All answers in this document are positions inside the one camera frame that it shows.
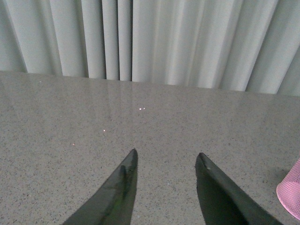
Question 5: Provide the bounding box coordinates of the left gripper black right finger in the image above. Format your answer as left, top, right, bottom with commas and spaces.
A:
195, 153, 281, 225

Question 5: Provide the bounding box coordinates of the white pleated curtain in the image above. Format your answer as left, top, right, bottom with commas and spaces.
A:
0, 0, 300, 96

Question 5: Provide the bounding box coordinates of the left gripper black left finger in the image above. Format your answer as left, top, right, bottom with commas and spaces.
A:
63, 149, 138, 225

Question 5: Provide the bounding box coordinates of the pink mesh pen cup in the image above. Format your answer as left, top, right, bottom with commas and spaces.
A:
276, 159, 300, 220

